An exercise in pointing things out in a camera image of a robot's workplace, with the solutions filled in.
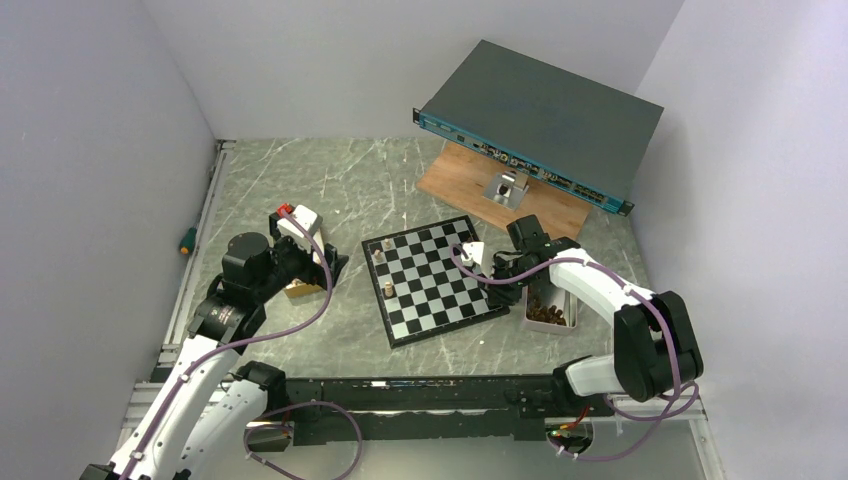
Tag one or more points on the silver metal stand bracket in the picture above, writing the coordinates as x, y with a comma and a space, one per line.
507, 189

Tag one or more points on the dark grey network switch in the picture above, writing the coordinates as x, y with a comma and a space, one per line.
580, 136

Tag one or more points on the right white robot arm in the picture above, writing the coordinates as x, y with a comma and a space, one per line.
654, 346

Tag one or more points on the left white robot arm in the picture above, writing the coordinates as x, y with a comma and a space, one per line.
205, 400

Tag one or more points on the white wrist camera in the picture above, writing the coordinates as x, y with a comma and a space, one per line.
291, 219
472, 254

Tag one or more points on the white tray with dark pieces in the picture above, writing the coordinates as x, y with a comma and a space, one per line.
549, 309

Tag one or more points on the gold tin tray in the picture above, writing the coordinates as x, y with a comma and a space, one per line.
301, 285

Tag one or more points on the orange green screwdriver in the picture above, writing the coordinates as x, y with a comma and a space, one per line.
187, 243

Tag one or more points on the black and white chessboard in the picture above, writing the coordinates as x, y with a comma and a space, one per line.
432, 297

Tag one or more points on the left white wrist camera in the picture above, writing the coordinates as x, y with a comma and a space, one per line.
291, 219

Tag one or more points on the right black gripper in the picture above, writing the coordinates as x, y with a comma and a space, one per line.
498, 294

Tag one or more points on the wooden board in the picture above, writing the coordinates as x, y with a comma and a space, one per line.
467, 181

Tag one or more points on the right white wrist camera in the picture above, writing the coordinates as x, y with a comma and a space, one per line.
472, 254

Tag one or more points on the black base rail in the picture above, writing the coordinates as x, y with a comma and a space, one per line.
523, 407

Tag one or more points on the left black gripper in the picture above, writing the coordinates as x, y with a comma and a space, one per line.
312, 271

